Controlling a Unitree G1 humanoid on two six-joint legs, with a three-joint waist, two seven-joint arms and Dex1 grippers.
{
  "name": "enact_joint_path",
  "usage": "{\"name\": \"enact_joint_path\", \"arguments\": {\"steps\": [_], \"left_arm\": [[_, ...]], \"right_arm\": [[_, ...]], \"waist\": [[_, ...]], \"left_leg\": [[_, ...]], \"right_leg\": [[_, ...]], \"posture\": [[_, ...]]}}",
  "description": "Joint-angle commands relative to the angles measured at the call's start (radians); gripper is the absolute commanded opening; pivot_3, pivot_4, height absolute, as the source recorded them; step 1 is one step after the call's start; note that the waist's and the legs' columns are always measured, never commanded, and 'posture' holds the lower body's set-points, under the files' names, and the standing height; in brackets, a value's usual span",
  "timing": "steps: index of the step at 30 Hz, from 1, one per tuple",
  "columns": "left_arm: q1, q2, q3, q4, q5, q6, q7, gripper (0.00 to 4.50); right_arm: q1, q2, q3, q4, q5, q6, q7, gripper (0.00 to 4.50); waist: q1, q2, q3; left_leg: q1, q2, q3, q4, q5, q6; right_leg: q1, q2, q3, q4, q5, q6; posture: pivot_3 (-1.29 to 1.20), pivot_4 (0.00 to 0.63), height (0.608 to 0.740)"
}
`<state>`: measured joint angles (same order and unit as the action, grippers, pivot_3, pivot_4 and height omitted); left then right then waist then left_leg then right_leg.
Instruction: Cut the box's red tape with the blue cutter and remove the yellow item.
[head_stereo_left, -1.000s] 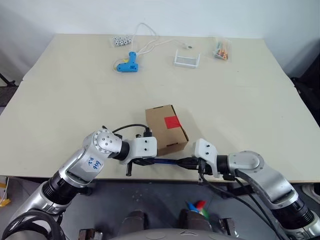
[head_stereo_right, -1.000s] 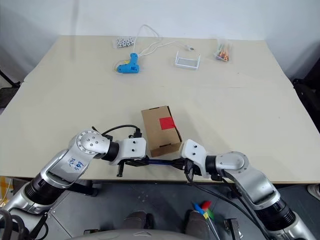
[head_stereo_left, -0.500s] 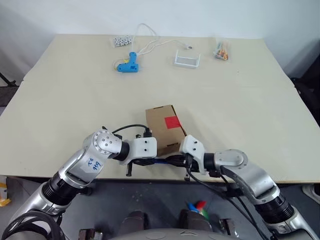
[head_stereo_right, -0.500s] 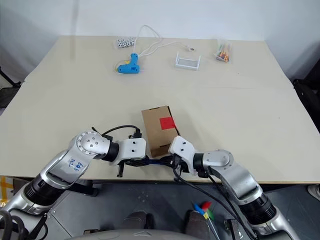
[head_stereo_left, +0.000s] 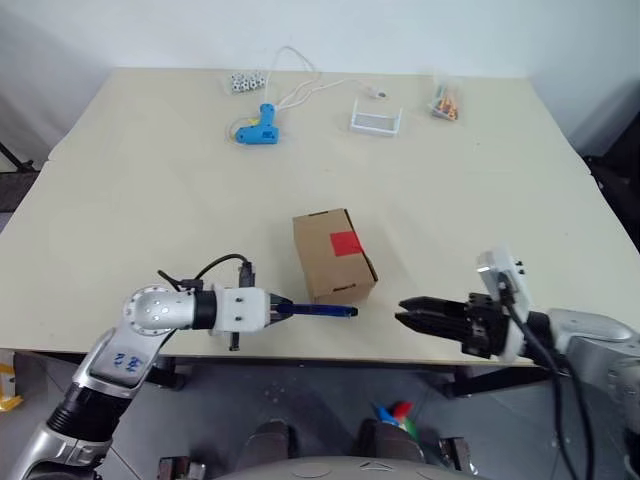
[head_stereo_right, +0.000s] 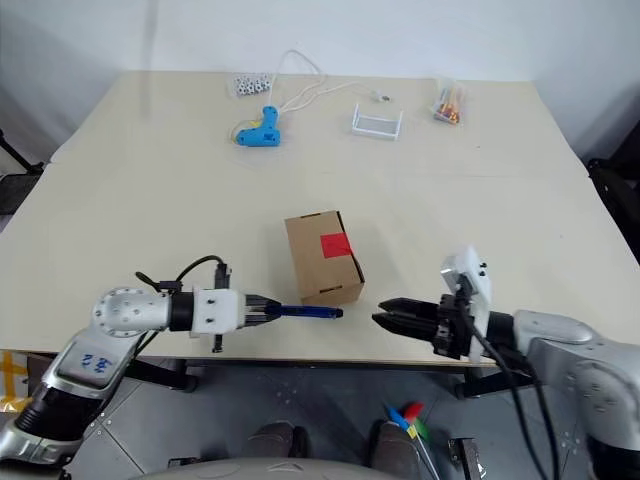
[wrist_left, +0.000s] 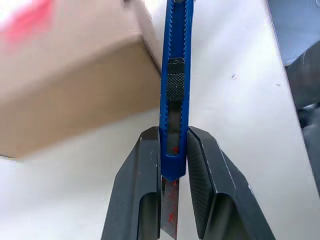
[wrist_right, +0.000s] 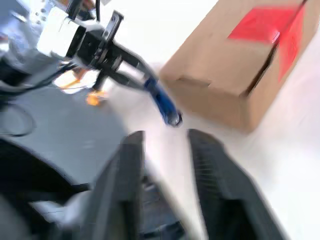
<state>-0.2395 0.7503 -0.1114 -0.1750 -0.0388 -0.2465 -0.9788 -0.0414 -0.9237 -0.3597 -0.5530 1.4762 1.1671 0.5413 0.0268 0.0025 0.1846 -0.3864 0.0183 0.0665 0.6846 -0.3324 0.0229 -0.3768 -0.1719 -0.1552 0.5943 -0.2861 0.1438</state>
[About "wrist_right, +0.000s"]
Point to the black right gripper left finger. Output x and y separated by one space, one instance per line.
120 190

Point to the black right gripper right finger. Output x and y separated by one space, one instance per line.
225 200

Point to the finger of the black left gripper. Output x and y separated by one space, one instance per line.
125 81
133 58

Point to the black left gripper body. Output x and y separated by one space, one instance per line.
92 48

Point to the blue marker pen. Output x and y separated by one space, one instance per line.
162 100

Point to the brown cardboard box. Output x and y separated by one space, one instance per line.
212 75

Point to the red tape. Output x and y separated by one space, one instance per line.
262 25

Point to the small orange object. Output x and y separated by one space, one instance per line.
96 98

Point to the dark robot body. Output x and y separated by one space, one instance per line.
25 175

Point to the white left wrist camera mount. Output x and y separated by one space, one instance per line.
58 32

